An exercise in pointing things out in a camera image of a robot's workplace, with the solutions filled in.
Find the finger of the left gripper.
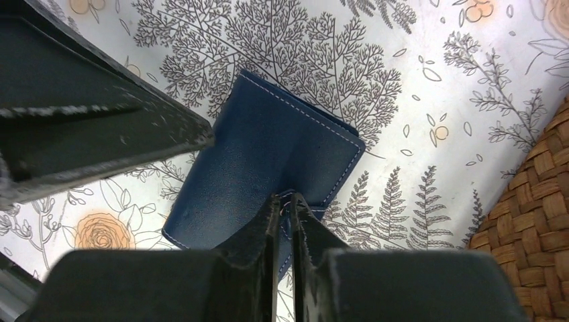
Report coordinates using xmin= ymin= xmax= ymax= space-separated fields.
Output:
xmin=1 ymin=1 xmax=214 ymax=209

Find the blue leather card holder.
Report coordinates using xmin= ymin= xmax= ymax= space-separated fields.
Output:
xmin=162 ymin=70 xmax=366 ymax=277

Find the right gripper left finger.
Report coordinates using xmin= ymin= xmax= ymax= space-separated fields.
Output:
xmin=20 ymin=195 xmax=280 ymax=321

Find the floral table mat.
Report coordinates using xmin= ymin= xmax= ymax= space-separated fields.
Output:
xmin=0 ymin=0 xmax=569 ymax=322

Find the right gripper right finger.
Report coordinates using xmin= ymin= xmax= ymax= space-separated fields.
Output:
xmin=289 ymin=193 xmax=528 ymax=321

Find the woven wicker divided basket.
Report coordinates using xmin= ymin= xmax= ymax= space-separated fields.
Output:
xmin=467 ymin=98 xmax=568 ymax=321

